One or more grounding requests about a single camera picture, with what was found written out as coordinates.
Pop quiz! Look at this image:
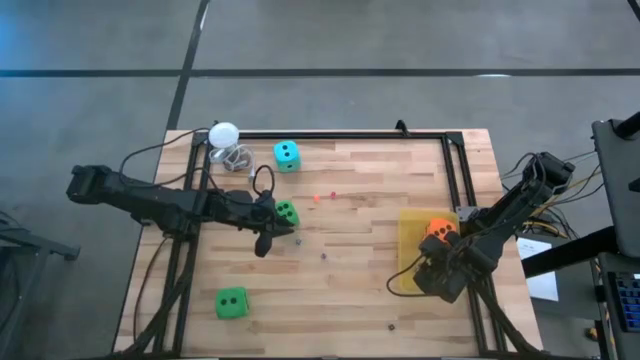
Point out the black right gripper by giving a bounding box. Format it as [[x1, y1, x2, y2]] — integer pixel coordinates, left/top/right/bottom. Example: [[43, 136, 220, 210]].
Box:
[[413, 230, 474, 305]]

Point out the black crossbar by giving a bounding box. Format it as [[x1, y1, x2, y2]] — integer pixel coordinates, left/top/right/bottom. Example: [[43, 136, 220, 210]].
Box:
[[522, 225, 617, 279]]

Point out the brown cable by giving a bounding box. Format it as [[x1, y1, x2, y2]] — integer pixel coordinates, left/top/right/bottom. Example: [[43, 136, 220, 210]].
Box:
[[132, 234, 171, 344]]

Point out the black pole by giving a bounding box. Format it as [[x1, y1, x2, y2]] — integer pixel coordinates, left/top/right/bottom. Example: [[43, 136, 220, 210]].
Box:
[[613, 110, 640, 141]]

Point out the black aluminium frame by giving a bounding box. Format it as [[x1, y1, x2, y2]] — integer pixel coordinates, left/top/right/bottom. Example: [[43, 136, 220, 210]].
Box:
[[107, 128, 544, 360]]

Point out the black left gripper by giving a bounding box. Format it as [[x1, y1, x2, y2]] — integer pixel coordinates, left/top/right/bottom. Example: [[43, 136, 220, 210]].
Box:
[[247, 188, 297, 259]]

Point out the yellow translucent plastic bin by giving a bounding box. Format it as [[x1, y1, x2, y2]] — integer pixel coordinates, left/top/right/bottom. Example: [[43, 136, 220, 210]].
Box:
[[397, 208, 461, 294]]

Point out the large teal foam die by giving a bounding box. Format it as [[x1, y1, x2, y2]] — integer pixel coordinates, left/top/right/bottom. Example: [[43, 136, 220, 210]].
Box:
[[273, 140, 303, 174]]

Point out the large green foam die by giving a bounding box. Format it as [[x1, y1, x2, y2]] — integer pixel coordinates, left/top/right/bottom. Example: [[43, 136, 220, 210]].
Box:
[[215, 286, 252, 321], [274, 199, 302, 228]]

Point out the thin black cable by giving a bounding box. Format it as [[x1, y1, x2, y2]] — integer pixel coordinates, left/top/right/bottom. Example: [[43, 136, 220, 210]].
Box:
[[118, 127, 211, 176]]

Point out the large orange foam die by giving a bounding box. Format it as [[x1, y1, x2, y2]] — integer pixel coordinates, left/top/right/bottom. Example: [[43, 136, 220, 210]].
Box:
[[425, 217, 459, 241]]

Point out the grey equipment cart panel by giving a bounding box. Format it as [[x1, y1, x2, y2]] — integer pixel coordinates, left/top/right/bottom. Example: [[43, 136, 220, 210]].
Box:
[[592, 118, 640, 259]]

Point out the grey metal stand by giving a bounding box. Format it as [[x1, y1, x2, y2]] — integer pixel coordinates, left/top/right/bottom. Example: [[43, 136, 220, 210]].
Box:
[[0, 209, 81, 360]]

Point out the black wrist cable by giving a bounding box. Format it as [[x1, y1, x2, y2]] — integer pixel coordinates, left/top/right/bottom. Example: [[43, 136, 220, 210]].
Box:
[[385, 254, 431, 299], [251, 163, 276, 199]]

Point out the white mushroom-shaped lamp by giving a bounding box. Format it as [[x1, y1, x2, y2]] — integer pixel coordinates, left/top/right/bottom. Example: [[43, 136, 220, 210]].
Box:
[[208, 121, 240, 150]]

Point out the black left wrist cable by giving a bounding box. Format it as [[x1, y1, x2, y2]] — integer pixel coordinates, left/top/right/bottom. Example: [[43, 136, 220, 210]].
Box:
[[251, 163, 276, 199]]

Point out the white paper sheet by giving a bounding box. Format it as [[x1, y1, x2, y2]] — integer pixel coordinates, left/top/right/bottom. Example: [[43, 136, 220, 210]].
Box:
[[517, 237, 560, 303]]

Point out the white coiled cable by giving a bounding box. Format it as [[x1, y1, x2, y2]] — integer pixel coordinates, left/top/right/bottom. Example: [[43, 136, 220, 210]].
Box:
[[208, 143, 259, 182]]

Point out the yellow and black cable bundle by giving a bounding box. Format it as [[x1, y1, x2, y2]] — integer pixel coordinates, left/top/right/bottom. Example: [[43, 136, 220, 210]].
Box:
[[499, 149, 606, 241]]

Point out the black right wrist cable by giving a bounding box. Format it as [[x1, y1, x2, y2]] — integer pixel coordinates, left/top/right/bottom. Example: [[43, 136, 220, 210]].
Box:
[[385, 254, 431, 299]]

